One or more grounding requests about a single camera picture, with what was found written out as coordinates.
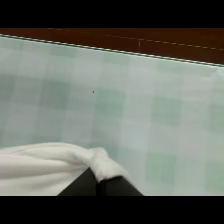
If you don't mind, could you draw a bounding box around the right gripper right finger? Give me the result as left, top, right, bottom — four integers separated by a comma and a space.
96, 175, 144, 197

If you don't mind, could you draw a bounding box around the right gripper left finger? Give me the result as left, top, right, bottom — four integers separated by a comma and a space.
58, 167, 99, 197

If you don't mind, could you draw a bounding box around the white T-shirt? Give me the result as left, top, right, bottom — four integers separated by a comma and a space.
0, 142, 130, 197

